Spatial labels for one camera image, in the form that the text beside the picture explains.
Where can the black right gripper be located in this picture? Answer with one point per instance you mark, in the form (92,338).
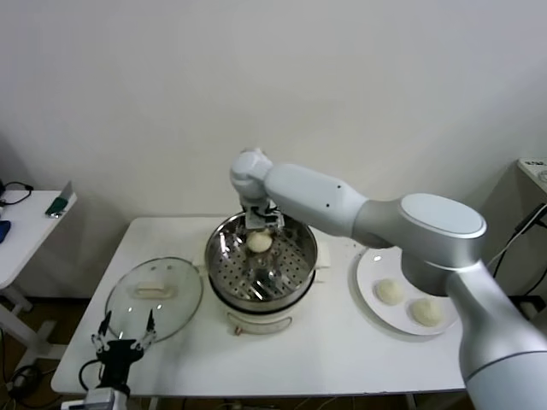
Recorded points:
(273,210)

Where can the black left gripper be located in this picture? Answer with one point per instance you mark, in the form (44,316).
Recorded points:
(117,359)

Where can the white steamed baozi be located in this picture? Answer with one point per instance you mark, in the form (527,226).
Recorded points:
(259,242)
(426,312)
(389,291)

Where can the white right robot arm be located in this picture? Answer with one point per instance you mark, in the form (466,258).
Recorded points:
(384,213)

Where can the steel perforated steamer basket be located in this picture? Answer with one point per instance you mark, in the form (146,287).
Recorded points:
(273,269)

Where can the white round plate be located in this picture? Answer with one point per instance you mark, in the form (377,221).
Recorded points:
(367,294)

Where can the white side table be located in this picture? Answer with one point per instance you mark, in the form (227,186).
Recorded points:
(25,239)

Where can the green flat tool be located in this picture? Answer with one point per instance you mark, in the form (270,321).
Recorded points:
(57,206)

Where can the blue object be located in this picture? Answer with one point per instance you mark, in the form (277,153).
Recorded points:
(2,231)

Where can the clear round container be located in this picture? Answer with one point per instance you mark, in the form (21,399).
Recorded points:
(542,175)

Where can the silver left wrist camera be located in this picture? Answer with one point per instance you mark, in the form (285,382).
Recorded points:
(100,397)

